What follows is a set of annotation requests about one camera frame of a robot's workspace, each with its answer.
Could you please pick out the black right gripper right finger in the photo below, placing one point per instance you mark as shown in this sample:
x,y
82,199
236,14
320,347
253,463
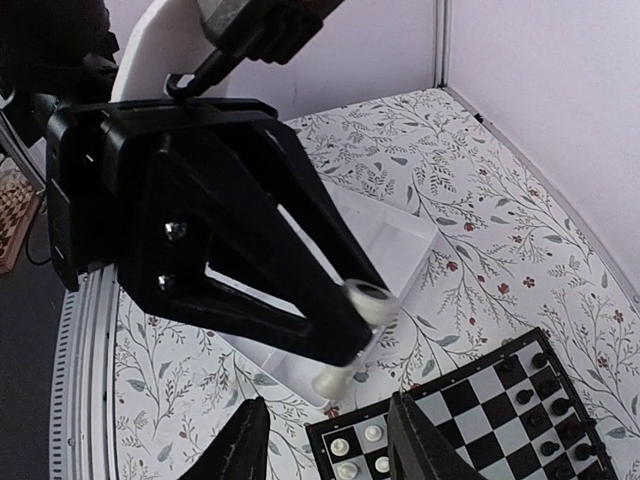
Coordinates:
x,y
417,449

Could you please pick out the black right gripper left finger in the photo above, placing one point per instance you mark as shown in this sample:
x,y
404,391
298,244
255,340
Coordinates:
x,y
240,449

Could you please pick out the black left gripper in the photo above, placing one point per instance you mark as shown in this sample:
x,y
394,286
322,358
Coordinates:
x,y
202,217

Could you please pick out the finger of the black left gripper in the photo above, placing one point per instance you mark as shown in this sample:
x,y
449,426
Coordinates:
x,y
274,156

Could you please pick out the white chess pawn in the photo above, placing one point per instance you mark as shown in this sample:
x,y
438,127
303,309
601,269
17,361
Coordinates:
x,y
382,465
374,308

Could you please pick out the white chess piece corner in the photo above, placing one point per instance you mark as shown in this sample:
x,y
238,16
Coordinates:
x,y
373,433

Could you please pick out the white chess knight piece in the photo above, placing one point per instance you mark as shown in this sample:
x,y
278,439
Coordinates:
x,y
347,471

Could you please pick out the black and silver chessboard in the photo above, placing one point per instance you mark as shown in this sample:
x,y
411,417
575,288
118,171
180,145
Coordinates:
x,y
454,403

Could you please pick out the white plastic tray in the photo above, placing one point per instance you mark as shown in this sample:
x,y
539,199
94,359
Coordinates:
x,y
397,244

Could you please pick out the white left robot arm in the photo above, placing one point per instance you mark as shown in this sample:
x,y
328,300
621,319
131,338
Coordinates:
x,y
168,39

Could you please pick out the black chess pawns row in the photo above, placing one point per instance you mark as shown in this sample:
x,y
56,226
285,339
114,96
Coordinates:
x,y
506,415

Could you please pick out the black chess pieces back row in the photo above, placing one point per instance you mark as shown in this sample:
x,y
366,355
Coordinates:
x,y
575,400

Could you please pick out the floral patterned table mat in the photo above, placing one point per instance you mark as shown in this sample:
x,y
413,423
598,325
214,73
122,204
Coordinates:
x,y
507,258

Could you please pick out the front aluminium rail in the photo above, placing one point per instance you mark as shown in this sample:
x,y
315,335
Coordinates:
x,y
82,432

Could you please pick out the right aluminium frame post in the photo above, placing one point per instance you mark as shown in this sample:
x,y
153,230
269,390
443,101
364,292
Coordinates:
x,y
443,15

